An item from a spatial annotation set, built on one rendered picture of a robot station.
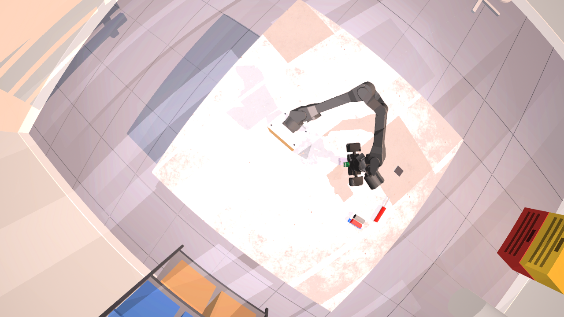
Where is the dark grey flat panel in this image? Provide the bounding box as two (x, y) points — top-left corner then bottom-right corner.
(394, 166), (404, 177)

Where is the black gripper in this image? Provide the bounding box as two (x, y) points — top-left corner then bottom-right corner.
(346, 143), (364, 186)

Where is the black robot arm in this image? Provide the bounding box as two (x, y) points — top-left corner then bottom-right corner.
(282, 81), (388, 190)

